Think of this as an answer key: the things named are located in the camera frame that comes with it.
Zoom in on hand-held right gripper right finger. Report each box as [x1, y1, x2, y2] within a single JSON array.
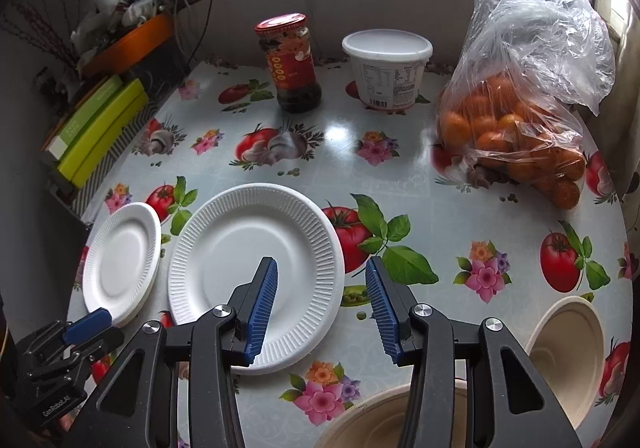
[[365, 256, 583, 448]]

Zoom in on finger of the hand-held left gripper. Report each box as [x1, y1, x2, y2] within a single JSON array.
[[79, 327, 126, 365], [64, 308, 114, 345]]

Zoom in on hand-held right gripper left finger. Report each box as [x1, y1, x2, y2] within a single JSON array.
[[75, 256, 279, 448]]

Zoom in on small smooth white paper plate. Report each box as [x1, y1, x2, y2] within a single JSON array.
[[116, 268, 163, 329], [82, 202, 162, 325]]

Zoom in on large ribbed white paper plate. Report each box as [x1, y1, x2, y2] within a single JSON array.
[[167, 184, 346, 375]]

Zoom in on beige paper bowl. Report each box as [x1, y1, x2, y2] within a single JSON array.
[[315, 382, 472, 448], [527, 297, 621, 434]]

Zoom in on fruit and flower print tablecloth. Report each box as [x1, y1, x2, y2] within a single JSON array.
[[65, 55, 633, 448]]

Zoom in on striped cardboard box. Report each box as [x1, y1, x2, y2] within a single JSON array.
[[70, 100, 166, 221]]

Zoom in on lime green box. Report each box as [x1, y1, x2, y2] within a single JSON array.
[[56, 79, 150, 189]]

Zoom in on pale green flat box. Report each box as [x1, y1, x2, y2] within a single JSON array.
[[42, 74, 126, 163]]

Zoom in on bunch of small oranges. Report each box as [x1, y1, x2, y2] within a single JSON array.
[[437, 72, 587, 209]]

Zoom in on white plastic tub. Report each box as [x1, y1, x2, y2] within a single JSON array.
[[342, 29, 434, 111]]

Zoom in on chili sauce jar red lid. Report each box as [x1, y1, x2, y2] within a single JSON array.
[[254, 12, 322, 113]]

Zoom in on orange tray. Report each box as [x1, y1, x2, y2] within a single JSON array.
[[79, 12, 177, 79]]

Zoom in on dried twigs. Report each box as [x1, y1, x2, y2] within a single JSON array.
[[0, 0, 83, 73]]

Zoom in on white crumpled plastic bags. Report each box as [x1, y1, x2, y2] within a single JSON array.
[[71, 0, 168, 56]]

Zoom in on clear plastic bag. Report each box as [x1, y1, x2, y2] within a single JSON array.
[[432, 0, 617, 211]]

